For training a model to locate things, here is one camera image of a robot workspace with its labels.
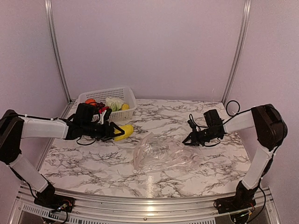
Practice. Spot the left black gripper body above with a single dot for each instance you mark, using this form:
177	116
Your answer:
100	133

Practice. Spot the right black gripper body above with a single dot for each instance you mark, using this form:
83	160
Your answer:
207	136

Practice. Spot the red fake pepper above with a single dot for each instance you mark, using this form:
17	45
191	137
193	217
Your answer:
103	109

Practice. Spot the white fake cauliflower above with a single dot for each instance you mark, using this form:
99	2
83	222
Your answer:
114	103

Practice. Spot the orange fake pumpkin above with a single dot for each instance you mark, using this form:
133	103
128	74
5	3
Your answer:
90	101

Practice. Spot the clear zip top bag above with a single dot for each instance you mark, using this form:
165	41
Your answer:
155	153

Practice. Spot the purple fake grapes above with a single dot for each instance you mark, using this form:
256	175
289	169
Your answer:
100	105

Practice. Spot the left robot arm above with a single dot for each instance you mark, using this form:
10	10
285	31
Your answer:
17	129

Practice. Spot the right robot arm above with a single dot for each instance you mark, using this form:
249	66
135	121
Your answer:
270	128

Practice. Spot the white perforated plastic basket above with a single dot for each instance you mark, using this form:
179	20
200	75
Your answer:
125	93

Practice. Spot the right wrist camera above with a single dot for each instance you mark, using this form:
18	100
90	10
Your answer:
193	124

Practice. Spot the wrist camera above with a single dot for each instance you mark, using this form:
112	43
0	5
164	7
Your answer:
105	115
193	124

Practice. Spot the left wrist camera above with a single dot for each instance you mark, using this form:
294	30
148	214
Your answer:
105	115

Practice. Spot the front aluminium rail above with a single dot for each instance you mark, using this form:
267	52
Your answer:
95	209

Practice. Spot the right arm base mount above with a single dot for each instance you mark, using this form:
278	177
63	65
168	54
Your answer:
231	204

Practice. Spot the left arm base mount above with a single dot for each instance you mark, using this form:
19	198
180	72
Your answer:
57	203

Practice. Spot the left aluminium frame post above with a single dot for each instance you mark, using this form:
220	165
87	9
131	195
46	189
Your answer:
54	42

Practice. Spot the aluminium frame post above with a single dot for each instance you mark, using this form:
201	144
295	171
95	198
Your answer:
238	50
54	42

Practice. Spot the right aluminium frame post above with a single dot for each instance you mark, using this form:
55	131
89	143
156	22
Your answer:
238	50

